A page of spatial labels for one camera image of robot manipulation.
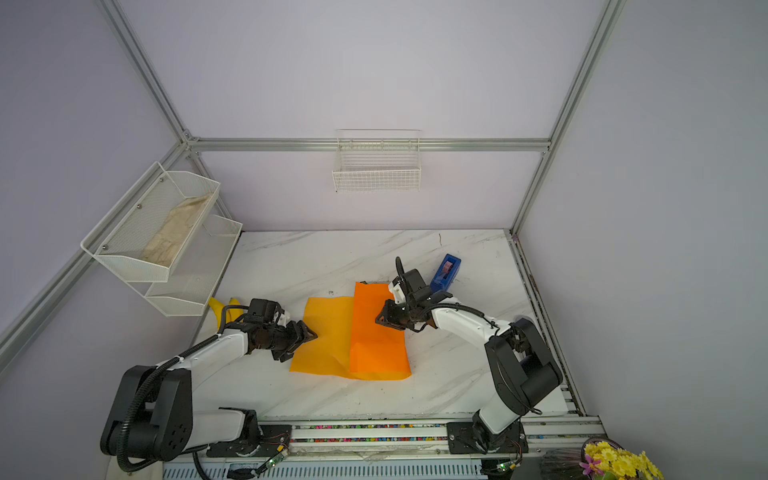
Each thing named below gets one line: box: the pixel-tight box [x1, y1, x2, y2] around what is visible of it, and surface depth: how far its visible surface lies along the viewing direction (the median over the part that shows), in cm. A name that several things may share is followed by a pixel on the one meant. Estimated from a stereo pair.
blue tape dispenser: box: [430, 253, 462, 293], surface depth 103 cm
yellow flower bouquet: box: [579, 441, 664, 480], surface depth 52 cm
